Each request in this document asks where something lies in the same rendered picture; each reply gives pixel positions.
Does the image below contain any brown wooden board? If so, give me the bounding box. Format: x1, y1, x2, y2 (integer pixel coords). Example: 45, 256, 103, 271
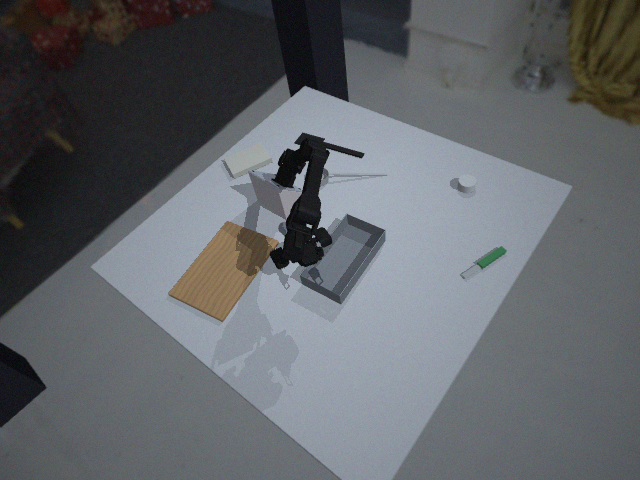
168, 221, 279, 322

